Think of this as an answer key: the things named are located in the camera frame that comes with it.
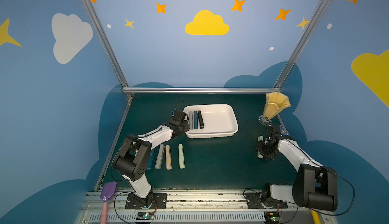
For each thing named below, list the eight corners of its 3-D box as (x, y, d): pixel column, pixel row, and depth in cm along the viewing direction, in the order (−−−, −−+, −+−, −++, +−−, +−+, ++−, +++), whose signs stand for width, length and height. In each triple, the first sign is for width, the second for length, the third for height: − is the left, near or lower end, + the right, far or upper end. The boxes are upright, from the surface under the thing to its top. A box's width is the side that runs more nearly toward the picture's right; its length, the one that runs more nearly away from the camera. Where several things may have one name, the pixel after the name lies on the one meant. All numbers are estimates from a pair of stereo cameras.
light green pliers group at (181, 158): (179, 169, 86) (179, 167, 84) (178, 145, 95) (178, 144, 93) (185, 168, 86) (184, 166, 84) (183, 145, 95) (183, 143, 93)
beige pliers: (166, 170, 85) (166, 169, 83) (165, 146, 94) (165, 145, 92) (172, 169, 85) (171, 168, 83) (170, 146, 94) (170, 144, 93)
